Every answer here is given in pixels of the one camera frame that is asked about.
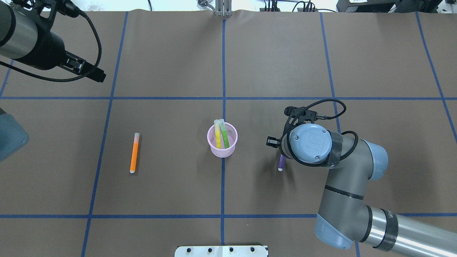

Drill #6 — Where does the purple marker pen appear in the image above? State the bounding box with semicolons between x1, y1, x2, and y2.
277;154;286;171

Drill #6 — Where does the green highlighter pen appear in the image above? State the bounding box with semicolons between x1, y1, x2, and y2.
219;119;230;148

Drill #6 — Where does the yellow highlighter pen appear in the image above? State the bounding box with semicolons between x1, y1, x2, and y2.
214;119;222;149

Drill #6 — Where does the orange marker pen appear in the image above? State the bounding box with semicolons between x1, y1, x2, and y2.
129;133;140;174

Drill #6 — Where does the pink pen holder cup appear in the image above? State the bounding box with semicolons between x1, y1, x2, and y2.
207;122;238;158

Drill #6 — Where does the left black usb hub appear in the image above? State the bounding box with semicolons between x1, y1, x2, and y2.
259;0;281;12

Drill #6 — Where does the black usb hub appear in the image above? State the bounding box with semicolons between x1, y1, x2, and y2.
292;0;317;12
259;0;281;12

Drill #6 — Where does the right black usb hub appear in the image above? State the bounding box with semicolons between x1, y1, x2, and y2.
292;0;317;12

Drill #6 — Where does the black power adapter box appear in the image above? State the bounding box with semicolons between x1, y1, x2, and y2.
336;0;396;13

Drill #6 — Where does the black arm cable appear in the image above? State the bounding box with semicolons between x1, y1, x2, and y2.
282;99;359;167

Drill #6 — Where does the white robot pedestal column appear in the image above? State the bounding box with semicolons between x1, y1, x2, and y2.
174;245;269;257

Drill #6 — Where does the aluminium frame post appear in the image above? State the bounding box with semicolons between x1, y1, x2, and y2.
214;0;233;17

